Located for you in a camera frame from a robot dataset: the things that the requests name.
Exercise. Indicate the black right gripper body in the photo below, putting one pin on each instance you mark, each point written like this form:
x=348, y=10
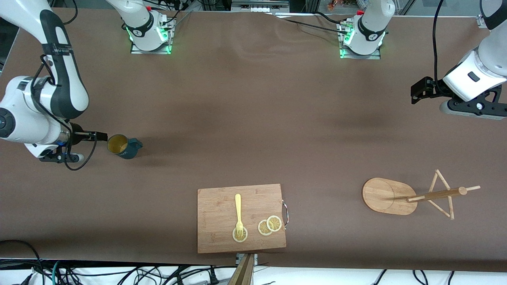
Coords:
x=78, y=132

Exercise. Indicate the teal cup with yellow inside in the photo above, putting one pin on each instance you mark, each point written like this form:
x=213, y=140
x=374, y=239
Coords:
x=128, y=152

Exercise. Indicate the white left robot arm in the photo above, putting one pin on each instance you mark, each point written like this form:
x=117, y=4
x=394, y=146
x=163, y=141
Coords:
x=372, y=23

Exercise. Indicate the wooden cup rack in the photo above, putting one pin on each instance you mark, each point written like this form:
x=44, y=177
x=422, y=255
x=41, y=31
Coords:
x=384, y=196

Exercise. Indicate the small colourful object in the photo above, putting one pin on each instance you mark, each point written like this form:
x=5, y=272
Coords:
x=332, y=4

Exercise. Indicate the wooden cutting board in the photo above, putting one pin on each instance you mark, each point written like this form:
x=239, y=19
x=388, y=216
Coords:
x=218, y=213

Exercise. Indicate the yellow plastic fork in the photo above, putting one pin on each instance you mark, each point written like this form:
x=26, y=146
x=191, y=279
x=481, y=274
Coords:
x=238, y=206

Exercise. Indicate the brown table cover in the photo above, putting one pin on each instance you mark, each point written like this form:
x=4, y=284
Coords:
x=253, y=118

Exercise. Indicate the lemon slice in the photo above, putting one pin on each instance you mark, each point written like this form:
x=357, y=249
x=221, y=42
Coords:
x=274, y=223
x=245, y=234
x=262, y=228

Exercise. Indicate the grey electronics box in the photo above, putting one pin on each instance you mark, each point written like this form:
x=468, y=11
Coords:
x=259, y=6

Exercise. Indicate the wooden bar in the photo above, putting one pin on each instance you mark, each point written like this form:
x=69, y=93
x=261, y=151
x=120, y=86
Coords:
x=243, y=273

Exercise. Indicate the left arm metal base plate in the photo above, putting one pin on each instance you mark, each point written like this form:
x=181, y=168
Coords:
x=360, y=57

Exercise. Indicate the metal corner bracket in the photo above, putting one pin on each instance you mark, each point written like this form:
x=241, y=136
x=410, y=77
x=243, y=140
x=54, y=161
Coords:
x=481, y=21

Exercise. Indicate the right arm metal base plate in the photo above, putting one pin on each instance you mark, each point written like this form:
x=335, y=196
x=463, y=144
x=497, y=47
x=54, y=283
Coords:
x=152, y=52

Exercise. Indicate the small metal bracket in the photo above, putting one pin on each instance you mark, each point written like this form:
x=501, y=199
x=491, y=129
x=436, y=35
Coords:
x=239, y=259

